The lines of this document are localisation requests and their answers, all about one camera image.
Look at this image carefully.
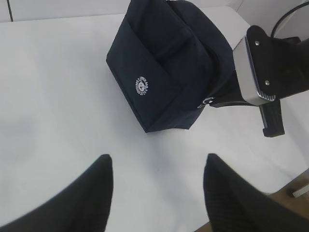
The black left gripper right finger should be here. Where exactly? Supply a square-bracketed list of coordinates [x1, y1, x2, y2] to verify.
[204, 153, 309, 232]

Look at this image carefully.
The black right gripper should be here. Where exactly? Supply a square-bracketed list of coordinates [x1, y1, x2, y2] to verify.
[210, 88, 285, 137]

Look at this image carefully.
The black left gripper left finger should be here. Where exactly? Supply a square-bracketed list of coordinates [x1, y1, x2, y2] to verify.
[0, 154, 113, 232]

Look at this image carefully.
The dark navy fabric bag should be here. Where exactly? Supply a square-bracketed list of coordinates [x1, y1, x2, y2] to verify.
[106, 0, 235, 132]

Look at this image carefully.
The grey table leg foot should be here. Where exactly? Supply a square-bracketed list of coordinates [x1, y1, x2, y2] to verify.
[286, 185, 309, 198]

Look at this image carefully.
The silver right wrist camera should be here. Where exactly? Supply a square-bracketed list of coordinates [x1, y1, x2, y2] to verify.
[232, 25, 309, 106]

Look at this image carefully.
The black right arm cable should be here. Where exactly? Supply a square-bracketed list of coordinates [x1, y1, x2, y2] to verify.
[270, 0, 307, 38]

